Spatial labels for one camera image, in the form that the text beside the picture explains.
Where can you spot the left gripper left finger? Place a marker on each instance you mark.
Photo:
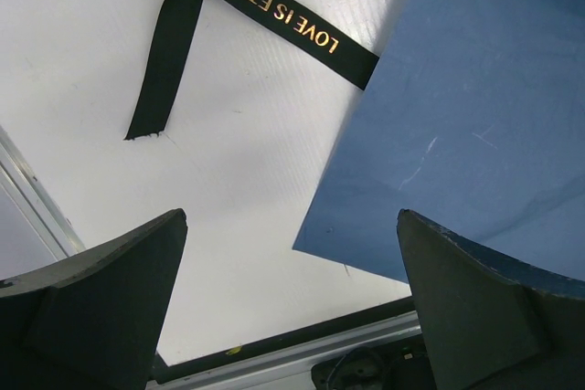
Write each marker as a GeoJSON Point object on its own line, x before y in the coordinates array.
{"type": "Point", "coordinates": [93, 320]}

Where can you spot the black ribbon gold lettering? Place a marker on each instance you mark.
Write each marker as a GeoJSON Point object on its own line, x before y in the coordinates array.
{"type": "Point", "coordinates": [297, 24]}

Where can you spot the left aluminium frame post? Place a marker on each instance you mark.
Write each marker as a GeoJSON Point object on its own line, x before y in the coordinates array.
{"type": "Point", "coordinates": [35, 204]}

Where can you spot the front aluminium frame rail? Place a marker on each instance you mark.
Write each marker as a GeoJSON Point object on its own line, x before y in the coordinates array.
{"type": "Point", "coordinates": [299, 359]}

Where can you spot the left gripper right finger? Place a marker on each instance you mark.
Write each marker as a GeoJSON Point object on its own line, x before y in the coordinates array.
{"type": "Point", "coordinates": [490, 321]}

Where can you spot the blue wrapping paper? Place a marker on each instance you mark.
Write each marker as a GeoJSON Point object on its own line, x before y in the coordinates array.
{"type": "Point", "coordinates": [473, 118]}

